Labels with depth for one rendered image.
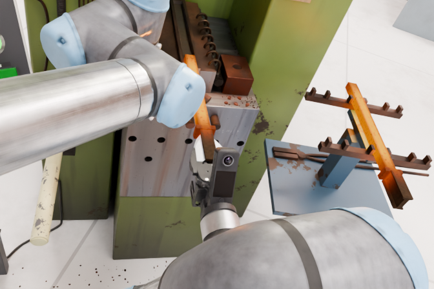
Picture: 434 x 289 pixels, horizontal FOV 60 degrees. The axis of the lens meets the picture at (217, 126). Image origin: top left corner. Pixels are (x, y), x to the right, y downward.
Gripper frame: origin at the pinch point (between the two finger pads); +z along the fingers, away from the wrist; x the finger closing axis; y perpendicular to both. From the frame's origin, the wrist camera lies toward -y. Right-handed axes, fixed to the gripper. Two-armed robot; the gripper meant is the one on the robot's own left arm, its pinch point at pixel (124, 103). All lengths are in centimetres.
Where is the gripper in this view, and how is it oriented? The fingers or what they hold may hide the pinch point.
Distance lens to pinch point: 84.8
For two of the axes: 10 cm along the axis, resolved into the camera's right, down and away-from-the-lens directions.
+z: -3.0, 4.9, 8.1
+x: 9.4, 2.8, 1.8
